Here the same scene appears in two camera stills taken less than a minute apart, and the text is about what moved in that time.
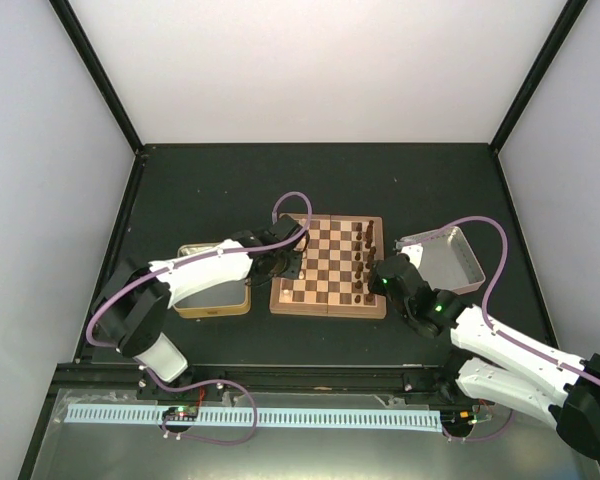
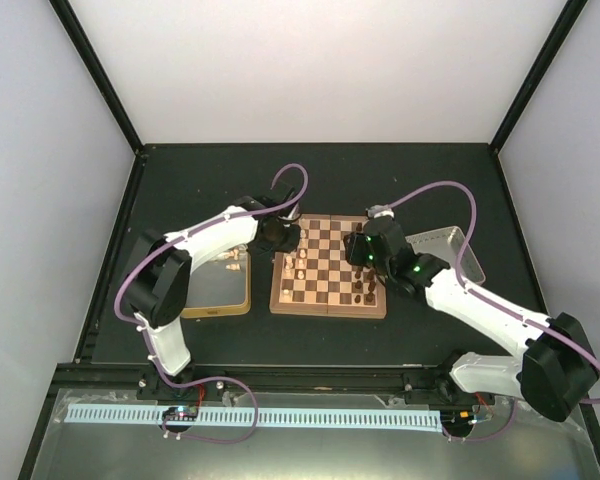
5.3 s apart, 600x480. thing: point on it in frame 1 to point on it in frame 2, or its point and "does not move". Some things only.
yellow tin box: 226,298 does not move
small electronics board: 181,413 does not move
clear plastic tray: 444,258 does not move
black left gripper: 293,270 to 289,246
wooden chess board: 337,260 does not move
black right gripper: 375,284 to 353,253
